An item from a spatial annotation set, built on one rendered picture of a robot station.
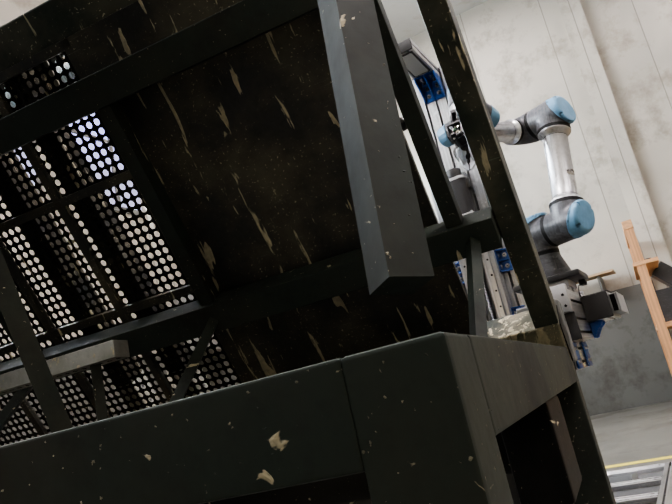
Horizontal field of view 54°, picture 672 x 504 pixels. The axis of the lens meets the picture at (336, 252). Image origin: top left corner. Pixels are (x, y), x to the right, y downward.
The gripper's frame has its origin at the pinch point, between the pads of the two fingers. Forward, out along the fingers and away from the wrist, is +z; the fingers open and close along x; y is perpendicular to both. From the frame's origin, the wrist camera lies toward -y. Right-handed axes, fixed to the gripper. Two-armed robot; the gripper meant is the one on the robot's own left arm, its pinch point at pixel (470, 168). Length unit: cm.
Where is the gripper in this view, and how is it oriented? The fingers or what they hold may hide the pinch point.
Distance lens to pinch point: 201.2
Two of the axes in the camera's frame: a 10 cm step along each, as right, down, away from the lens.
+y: -5.3, -5.4, -6.5
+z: -0.3, 7.9, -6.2
